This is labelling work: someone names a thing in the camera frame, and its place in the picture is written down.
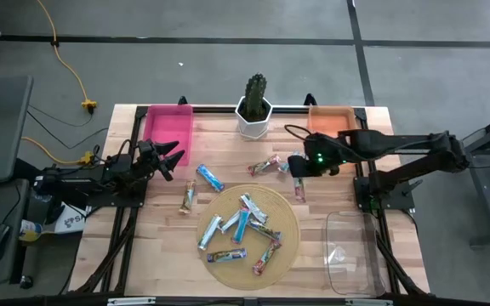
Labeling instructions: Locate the round woven placemat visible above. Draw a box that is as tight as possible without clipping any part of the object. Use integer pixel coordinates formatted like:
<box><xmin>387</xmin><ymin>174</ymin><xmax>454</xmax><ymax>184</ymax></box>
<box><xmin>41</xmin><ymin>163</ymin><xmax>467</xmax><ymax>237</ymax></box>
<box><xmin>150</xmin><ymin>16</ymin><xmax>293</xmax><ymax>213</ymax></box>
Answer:
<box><xmin>196</xmin><ymin>183</ymin><xmax>301</xmax><ymax>292</ymax></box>

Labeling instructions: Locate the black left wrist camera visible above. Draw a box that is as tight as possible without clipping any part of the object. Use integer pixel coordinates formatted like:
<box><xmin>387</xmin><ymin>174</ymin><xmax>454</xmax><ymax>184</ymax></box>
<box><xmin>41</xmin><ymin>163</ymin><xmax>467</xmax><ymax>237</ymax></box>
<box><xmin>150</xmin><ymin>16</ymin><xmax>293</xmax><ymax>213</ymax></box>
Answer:
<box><xmin>137</xmin><ymin>139</ymin><xmax>155</xmax><ymax>157</ymax></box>

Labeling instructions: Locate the red granola bar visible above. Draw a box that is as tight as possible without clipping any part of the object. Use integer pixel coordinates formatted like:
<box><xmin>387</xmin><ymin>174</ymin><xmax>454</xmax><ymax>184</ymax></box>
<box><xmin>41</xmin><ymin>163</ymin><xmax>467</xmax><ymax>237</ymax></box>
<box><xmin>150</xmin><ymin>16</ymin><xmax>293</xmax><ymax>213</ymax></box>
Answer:
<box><xmin>252</xmin><ymin>240</ymin><xmax>282</xmax><ymax>276</ymax></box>
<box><xmin>247</xmin><ymin>155</ymin><xmax>281</xmax><ymax>177</ymax></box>
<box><xmin>293</xmin><ymin>176</ymin><xmax>307</xmax><ymax>203</ymax></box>

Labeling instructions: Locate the blue purple granola bar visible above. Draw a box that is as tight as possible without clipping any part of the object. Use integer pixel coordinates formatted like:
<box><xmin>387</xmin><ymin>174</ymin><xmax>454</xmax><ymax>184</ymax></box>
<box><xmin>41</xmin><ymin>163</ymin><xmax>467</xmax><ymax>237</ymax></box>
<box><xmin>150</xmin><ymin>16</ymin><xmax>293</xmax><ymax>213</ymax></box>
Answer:
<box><xmin>206</xmin><ymin>248</ymin><xmax>248</xmax><ymax>264</ymax></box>

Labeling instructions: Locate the silver metal bracket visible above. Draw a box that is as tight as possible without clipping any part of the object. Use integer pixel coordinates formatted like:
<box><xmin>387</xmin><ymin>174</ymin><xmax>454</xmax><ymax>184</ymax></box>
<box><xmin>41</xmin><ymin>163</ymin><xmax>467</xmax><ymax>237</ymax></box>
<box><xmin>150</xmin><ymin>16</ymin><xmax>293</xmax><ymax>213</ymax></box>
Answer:
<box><xmin>107</xmin><ymin>297</ymin><xmax>157</xmax><ymax>306</ymax></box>
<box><xmin>345</xmin><ymin>298</ymin><xmax>393</xmax><ymax>306</ymax></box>

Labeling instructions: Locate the white hexagonal plant pot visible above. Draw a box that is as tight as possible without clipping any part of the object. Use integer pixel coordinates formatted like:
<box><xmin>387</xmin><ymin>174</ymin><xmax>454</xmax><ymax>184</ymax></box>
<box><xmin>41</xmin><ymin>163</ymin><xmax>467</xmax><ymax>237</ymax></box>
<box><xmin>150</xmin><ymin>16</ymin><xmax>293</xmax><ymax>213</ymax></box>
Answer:
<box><xmin>234</xmin><ymin>95</ymin><xmax>274</xmax><ymax>140</ymax></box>

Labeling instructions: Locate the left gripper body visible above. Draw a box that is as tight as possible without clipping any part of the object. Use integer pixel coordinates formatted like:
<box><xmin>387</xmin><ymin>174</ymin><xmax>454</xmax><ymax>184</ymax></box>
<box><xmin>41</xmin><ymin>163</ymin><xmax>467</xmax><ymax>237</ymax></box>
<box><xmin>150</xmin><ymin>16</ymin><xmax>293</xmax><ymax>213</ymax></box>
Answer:
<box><xmin>141</xmin><ymin>145</ymin><xmax>174</xmax><ymax>184</ymax></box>

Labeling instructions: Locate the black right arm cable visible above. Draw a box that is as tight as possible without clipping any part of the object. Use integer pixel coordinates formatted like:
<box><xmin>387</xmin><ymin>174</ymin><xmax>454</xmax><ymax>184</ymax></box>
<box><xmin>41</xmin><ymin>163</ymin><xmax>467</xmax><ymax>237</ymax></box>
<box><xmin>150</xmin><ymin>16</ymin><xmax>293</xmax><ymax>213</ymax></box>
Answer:
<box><xmin>284</xmin><ymin>123</ymin><xmax>314</xmax><ymax>142</ymax></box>

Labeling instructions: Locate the white printed box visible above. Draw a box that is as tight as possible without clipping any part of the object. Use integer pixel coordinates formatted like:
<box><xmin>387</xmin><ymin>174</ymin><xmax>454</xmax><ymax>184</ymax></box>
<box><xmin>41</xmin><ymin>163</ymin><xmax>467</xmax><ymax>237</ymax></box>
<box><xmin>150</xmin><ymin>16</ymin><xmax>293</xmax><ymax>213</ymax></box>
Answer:
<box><xmin>53</xmin><ymin>206</ymin><xmax>89</xmax><ymax>235</ymax></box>

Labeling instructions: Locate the plastic bottle yellow label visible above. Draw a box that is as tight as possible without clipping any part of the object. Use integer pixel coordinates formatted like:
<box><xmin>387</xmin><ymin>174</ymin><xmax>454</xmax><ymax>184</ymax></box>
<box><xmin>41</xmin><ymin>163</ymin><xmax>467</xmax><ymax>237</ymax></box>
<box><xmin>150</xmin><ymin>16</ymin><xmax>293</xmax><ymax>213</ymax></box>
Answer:
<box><xmin>18</xmin><ymin>219</ymin><xmax>44</xmax><ymax>242</ymax></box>

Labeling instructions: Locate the black floor cable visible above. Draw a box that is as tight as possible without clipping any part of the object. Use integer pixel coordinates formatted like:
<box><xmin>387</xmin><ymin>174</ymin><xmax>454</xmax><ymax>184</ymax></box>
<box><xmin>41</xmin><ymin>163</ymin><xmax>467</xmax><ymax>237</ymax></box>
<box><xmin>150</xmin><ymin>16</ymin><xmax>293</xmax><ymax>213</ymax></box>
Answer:
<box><xmin>26</xmin><ymin>110</ymin><xmax>110</xmax><ymax>150</ymax></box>
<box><xmin>26</xmin><ymin>104</ymin><xmax>96</xmax><ymax>128</ymax></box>

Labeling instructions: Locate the dark metal desk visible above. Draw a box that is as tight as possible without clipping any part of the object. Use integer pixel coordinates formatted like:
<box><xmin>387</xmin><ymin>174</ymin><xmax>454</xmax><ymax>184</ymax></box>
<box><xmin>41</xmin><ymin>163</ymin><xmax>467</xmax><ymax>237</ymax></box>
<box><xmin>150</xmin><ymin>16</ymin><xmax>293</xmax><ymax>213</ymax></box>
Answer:
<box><xmin>461</xmin><ymin>105</ymin><xmax>490</xmax><ymax>250</ymax></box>

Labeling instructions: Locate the dark green granola bar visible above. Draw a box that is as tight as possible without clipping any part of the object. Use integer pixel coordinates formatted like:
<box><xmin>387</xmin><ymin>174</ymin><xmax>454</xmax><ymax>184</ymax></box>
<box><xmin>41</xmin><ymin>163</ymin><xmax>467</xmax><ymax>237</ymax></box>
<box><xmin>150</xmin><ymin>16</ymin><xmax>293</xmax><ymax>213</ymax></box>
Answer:
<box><xmin>247</xmin><ymin>219</ymin><xmax>283</xmax><ymax>242</ymax></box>

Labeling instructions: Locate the orange plastic bin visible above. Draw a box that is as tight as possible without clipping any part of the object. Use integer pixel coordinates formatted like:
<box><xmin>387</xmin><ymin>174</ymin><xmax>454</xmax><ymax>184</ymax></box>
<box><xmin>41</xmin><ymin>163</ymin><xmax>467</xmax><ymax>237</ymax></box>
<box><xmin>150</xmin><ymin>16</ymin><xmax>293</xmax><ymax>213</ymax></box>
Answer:
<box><xmin>307</xmin><ymin>105</ymin><xmax>359</xmax><ymax>139</ymax></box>

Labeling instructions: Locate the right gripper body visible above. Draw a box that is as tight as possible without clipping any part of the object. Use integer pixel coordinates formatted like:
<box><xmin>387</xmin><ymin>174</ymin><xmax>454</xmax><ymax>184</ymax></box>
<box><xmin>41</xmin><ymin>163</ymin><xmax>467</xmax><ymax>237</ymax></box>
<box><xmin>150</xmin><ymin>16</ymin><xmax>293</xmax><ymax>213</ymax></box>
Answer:
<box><xmin>287</xmin><ymin>153</ymin><xmax>315</xmax><ymax>179</ymax></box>

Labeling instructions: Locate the green cactus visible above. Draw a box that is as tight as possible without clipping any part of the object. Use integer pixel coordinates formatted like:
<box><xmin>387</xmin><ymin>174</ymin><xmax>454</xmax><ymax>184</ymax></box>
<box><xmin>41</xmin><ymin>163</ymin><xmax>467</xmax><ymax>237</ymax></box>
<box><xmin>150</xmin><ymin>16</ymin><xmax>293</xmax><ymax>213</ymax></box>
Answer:
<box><xmin>243</xmin><ymin>72</ymin><xmax>268</xmax><ymax>120</ymax></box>

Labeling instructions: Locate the clear plastic bin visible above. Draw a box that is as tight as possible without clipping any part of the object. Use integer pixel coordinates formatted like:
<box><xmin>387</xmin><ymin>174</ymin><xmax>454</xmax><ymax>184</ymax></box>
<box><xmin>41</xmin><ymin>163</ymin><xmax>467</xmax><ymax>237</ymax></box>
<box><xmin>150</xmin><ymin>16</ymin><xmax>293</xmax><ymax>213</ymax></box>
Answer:
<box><xmin>321</xmin><ymin>210</ymin><xmax>386</xmax><ymax>298</ymax></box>

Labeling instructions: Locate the pink plastic bin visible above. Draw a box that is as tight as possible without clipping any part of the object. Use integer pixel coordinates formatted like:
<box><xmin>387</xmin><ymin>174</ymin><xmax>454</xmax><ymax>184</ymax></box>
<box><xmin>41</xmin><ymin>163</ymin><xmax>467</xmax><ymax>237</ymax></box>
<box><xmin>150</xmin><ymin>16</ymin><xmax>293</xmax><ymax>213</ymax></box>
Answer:
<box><xmin>142</xmin><ymin>104</ymin><xmax>195</xmax><ymax>167</ymax></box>

